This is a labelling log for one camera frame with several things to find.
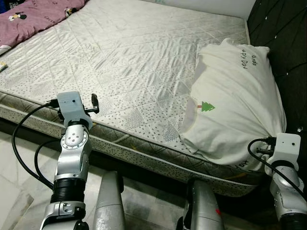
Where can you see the grey right robot leg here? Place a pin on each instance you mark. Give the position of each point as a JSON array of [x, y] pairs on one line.
[[204, 211]]

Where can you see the pink cartoon print blanket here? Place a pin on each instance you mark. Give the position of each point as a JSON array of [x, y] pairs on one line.
[[29, 24]]

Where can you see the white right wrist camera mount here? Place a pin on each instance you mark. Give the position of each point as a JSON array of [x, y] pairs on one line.
[[285, 146]]

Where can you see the white pillow with tree print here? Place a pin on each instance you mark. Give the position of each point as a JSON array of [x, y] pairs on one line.
[[235, 96]]

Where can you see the white quilted spotted mattress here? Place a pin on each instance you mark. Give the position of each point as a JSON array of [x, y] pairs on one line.
[[120, 57]]

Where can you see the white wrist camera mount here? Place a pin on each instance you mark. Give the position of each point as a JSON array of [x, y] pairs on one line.
[[72, 105], [285, 146]]

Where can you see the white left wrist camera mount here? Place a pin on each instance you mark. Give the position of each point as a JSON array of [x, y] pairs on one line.
[[72, 105]]

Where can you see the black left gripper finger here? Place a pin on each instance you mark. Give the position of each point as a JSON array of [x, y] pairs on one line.
[[95, 100]]

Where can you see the spotted white bed base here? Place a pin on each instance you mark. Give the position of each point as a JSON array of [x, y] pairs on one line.
[[144, 160]]

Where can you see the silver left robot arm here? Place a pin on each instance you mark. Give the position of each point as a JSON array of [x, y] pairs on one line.
[[69, 163]]

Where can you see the black tufted headboard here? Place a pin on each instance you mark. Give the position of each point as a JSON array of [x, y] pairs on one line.
[[288, 38]]

